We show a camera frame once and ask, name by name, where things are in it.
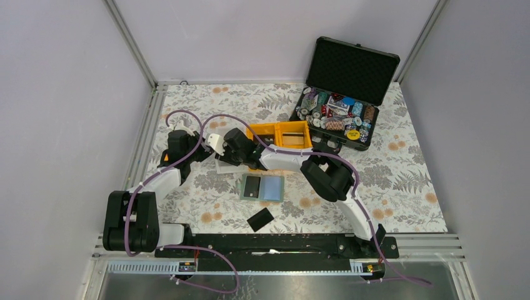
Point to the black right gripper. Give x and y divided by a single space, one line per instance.
224 155

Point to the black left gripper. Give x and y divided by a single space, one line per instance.
205 152

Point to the dark grey credit card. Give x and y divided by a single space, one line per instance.
251 187

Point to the yellow double storage bin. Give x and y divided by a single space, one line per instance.
271 133

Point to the black credit card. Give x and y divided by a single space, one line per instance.
260 219

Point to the white storage bin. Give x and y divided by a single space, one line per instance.
226 168

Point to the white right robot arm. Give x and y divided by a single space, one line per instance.
333 178

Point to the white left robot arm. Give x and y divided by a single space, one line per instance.
131 223

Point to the card in yellow bin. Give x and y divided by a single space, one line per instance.
293 139

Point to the floral table mat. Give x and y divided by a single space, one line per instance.
395 183

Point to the orange poker chip stack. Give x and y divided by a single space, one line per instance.
334 125

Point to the yellow big blind chip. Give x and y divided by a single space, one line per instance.
353 134

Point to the black poker chip case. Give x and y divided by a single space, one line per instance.
345 82

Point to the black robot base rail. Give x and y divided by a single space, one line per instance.
279 252

